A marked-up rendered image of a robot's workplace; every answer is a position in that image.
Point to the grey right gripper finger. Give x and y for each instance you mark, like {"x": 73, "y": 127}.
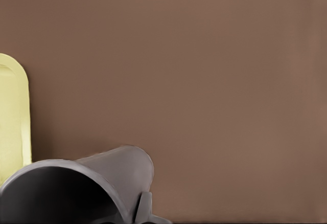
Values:
{"x": 145, "y": 206}

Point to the white IKEA cup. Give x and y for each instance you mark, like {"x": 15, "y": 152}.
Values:
{"x": 120, "y": 167}

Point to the pale yellow tray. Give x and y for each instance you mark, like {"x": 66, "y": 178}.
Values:
{"x": 12, "y": 111}

